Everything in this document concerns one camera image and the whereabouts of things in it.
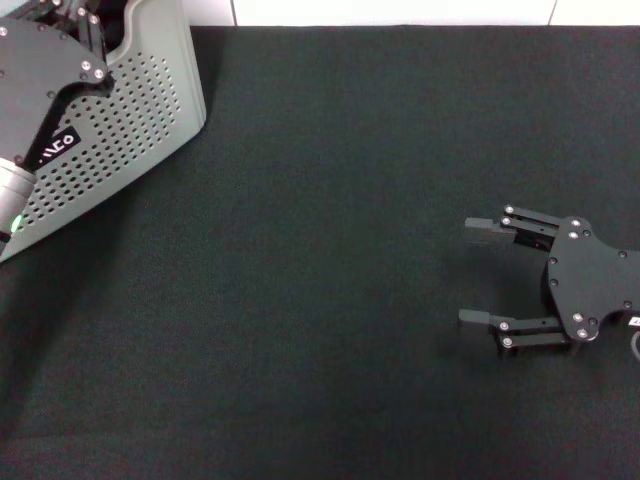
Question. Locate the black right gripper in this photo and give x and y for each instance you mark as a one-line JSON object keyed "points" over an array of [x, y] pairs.
{"points": [[585, 280]]}

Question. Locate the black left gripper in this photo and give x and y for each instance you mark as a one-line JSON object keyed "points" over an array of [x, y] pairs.
{"points": [[35, 65]]}

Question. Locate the grey perforated storage box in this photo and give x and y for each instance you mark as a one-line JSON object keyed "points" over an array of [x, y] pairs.
{"points": [[140, 110]]}

